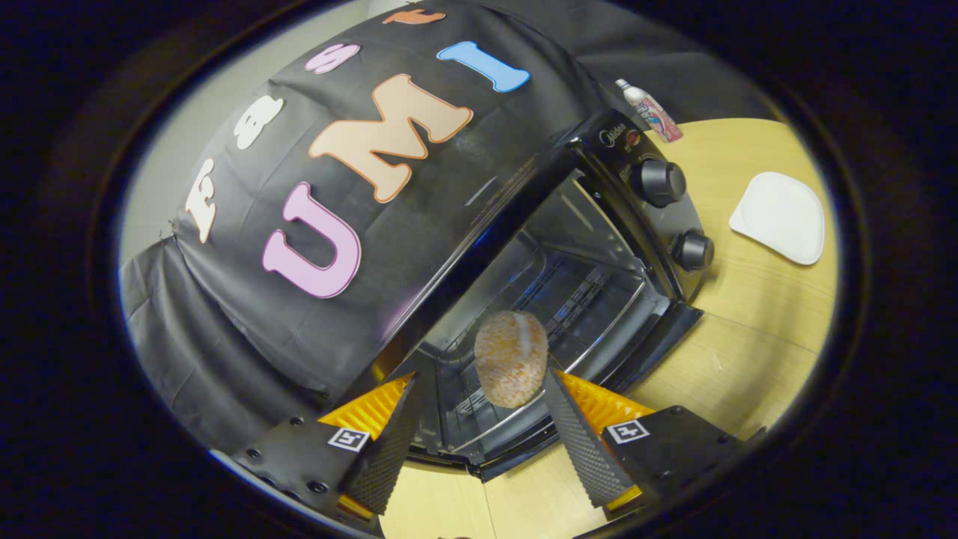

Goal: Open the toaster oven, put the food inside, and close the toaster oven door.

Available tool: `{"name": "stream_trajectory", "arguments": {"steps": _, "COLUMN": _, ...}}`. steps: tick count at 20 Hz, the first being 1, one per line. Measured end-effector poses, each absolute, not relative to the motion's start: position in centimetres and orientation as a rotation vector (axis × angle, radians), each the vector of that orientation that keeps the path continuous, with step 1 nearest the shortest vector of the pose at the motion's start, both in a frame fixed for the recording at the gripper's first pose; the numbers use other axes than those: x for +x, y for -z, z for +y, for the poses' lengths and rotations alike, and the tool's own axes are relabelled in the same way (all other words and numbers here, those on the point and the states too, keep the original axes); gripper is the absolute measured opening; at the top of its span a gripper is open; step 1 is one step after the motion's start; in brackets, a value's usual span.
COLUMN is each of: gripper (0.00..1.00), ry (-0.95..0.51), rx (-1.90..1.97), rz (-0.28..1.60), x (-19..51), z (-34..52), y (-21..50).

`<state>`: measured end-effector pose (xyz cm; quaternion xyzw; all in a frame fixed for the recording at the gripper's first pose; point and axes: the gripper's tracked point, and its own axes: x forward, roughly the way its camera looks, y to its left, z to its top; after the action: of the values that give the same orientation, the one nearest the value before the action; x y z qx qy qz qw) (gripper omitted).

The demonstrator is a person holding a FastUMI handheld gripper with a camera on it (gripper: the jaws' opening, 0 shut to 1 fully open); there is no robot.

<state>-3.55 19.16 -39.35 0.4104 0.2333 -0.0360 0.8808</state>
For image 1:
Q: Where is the white bottle with pink label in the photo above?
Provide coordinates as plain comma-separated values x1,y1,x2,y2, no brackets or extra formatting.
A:
615,78,683,144

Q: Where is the black toaster oven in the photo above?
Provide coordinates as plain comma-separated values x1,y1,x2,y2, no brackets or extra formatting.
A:
329,109,716,482

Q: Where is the black backdrop cloth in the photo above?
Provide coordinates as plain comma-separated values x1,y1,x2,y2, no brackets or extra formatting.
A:
120,0,779,450

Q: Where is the brown speckled bread roll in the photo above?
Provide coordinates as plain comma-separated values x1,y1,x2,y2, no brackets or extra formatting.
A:
474,311,549,409

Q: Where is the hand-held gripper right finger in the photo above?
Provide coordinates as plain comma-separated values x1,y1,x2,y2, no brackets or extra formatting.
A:
540,367,749,525

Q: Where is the white plate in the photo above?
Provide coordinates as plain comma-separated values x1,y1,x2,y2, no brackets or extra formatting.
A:
728,171,826,266

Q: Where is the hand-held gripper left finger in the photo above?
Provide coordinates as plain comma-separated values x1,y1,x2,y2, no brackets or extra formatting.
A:
232,372,420,536

